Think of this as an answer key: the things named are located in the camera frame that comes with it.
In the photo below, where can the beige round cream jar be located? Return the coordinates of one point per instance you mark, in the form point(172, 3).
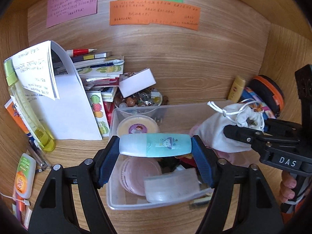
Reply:
point(137, 124)

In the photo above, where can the white orange label bottle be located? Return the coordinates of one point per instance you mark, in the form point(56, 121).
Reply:
point(24, 178)

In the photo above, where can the metal nail clipper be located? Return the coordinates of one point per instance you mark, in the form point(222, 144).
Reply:
point(35, 151)

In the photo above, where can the orange sticky note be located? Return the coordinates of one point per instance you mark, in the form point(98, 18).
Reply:
point(144, 12)

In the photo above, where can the white tissue packet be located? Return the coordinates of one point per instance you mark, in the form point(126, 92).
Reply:
point(171, 186)

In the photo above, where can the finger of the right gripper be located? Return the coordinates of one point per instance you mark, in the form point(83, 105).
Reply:
point(254, 138)
point(281, 128)

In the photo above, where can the teal white glue tube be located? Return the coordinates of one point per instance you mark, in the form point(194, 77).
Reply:
point(155, 145)

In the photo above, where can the right hand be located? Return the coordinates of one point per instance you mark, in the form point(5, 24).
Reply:
point(287, 186)

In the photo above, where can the pink sticky note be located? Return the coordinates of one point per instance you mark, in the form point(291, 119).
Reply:
point(61, 11)

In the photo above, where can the bowl of beads trinkets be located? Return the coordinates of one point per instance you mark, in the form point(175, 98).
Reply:
point(144, 98)

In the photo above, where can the white drawstring cloth bag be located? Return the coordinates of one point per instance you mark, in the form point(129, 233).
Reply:
point(219, 130)

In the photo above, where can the clear plastic storage box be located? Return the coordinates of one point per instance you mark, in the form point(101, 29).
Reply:
point(176, 119)

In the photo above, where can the yellow lotion tube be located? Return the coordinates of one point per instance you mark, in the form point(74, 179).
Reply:
point(236, 89)

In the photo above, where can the blue patchwork pouch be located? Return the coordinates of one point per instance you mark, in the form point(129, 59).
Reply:
point(249, 95)

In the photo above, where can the fruit sticker strip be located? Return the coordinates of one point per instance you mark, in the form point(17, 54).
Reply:
point(98, 109)

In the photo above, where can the pink lip balm tube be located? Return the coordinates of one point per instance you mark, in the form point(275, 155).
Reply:
point(27, 218)

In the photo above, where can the orange sunscreen tube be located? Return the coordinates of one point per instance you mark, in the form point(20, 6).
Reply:
point(11, 108)

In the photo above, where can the stack of books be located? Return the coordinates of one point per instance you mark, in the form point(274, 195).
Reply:
point(100, 72)

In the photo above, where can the black orange zipper case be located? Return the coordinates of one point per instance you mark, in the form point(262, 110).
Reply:
point(269, 92)

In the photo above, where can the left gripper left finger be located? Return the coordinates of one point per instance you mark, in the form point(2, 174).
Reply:
point(54, 210)

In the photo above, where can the red pouch with gold trim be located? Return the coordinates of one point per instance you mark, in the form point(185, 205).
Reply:
point(170, 164)

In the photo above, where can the yellow-green spray bottle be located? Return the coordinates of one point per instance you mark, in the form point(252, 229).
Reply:
point(25, 110)

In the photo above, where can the orange sleeved right forearm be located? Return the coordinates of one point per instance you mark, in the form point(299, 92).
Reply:
point(300, 213)

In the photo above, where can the white folded paper sheet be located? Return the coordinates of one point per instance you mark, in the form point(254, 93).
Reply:
point(52, 87)

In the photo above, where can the small white cardboard box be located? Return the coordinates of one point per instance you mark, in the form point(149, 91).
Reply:
point(133, 82)

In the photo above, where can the red white pencil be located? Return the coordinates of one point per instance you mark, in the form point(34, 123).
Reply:
point(79, 52)

